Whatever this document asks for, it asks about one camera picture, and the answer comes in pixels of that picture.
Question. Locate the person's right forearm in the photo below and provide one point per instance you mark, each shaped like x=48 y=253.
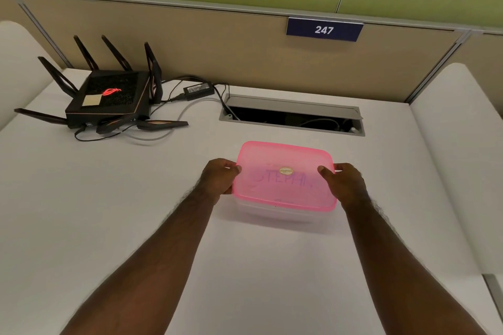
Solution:
x=397 y=268

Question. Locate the black power adapter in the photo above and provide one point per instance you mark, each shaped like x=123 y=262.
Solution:
x=198 y=90

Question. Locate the yellow sticky note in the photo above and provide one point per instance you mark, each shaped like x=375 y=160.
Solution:
x=91 y=100

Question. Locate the black router with antennas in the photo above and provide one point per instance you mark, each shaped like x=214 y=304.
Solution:
x=108 y=95

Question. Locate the clear plastic food container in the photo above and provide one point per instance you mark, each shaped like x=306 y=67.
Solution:
x=275 y=216

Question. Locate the person's left thumb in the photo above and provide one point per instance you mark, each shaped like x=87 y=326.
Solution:
x=232 y=168

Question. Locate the beige desk partition panel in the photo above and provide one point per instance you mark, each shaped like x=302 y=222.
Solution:
x=243 y=52

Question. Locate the person's right thumb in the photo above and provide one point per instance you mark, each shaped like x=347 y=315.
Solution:
x=325 y=172

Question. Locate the white side divider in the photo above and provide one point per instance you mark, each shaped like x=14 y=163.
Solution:
x=463 y=158
x=19 y=67

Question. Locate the pink translucent container lid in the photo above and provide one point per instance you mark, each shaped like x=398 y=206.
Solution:
x=275 y=185

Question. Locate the blue number sign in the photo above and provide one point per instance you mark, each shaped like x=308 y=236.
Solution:
x=323 y=30

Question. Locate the person's right hand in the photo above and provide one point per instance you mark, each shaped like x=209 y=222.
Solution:
x=349 y=187

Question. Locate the person's left hand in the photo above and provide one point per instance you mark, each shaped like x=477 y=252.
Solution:
x=215 y=178

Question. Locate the gold oval sticker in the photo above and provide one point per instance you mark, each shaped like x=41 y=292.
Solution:
x=286 y=171

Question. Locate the person's left forearm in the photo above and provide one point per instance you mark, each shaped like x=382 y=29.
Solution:
x=157 y=260

